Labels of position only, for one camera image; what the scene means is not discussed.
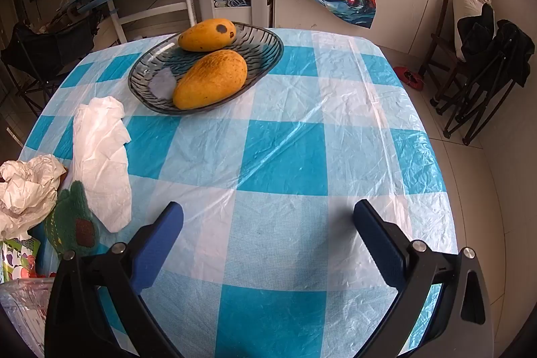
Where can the large yellow mango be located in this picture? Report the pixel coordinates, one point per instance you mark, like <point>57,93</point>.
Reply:
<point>209,79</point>

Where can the black folding chair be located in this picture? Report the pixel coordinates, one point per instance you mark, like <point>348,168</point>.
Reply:
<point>507,43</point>

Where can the yellow mango with dark spot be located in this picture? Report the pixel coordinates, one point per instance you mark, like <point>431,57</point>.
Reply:
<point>201,36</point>

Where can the white plastic bag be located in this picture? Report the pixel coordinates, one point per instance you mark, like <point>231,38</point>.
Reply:
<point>29,186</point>

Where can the white tissue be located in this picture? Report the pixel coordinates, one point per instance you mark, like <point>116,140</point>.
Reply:
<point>100,156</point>

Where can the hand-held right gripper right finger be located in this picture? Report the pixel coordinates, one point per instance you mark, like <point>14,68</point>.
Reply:
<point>379,244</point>

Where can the red slipper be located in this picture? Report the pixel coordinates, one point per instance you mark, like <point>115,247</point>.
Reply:
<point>409,77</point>

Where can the black camping chair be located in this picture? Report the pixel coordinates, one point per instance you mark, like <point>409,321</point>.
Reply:
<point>46,47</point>

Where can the white green printed packet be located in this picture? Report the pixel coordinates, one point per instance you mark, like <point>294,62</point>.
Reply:
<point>16,257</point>

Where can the clear plastic bottle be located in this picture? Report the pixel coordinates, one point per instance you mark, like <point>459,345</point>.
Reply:
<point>21,299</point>

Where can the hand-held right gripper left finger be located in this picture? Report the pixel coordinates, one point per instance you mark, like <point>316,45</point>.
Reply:
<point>157,244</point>

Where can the dark wooden chair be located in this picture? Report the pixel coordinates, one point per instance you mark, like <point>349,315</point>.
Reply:
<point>444,5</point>

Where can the green knitted toy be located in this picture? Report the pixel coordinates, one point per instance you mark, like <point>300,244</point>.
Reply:
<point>71,211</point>

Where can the dark glass plate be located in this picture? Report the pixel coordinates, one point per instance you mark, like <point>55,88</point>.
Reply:
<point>260,47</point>

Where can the blue white checked tablecloth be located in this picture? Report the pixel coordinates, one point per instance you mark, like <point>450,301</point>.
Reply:
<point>285,156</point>

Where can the white sack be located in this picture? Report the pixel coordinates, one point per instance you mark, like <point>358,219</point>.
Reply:
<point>465,1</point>

